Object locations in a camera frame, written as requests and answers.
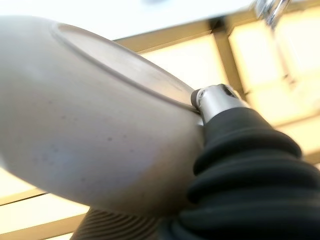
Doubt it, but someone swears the cream ceramic plate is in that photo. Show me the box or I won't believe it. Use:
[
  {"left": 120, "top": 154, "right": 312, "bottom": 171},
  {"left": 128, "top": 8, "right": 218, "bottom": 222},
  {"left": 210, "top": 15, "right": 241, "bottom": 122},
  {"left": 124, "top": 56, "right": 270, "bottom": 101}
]
[{"left": 0, "top": 14, "right": 209, "bottom": 219}]

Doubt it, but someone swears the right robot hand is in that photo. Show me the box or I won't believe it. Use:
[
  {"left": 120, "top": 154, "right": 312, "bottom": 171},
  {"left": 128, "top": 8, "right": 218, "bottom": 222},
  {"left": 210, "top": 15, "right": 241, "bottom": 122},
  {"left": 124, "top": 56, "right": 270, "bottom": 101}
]
[{"left": 72, "top": 83, "right": 320, "bottom": 240}]

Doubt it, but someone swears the chrome pull-down kitchen faucet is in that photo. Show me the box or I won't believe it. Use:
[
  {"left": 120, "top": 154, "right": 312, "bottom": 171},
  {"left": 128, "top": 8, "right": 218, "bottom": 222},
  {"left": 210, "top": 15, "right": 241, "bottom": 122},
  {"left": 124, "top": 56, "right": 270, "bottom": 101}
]
[{"left": 249, "top": 0, "right": 298, "bottom": 87}]

